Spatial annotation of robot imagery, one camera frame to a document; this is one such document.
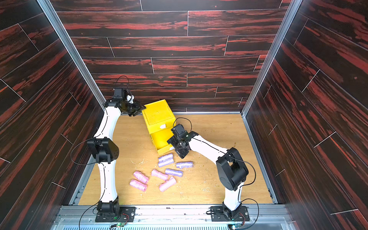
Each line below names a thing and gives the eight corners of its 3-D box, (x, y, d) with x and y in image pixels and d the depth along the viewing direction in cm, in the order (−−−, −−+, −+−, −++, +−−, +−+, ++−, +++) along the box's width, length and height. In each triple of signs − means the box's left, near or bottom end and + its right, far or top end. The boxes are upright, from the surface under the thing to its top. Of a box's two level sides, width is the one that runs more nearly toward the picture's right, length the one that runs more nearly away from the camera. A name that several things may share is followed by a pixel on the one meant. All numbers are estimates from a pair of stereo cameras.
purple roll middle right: (176, 168, 91) (175, 167, 89) (176, 163, 94) (176, 161, 92) (193, 168, 91) (193, 167, 89) (193, 163, 94) (193, 161, 92)
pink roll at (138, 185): (129, 185, 86) (128, 183, 83) (133, 179, 88) (131, 177, 86) (145, 192, 83) (144, 190, 81) (148, 186, 85) (147, 184, 83)
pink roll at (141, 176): (133, 175, 89) (131, 174, 87) (137, 170, 91) (135, 169, 89) (146, 183, 86) (145, 182, 84) (149, 178, 88) (148, 176, 86)
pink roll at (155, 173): (150, 174, 89) (150, 173, 87) (153, 170, 91) (152, 168, 89) (167, 181, 87) (166, 179, 85) (169, 176, 88) (168, 174, 87)
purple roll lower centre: (164, 174, 89) (164, 172, 87) (166, 169, 91) (165, 167, 89) (182, 177, 88) (182, 176, 86) (183, 172, 90) (183, 170, 88)
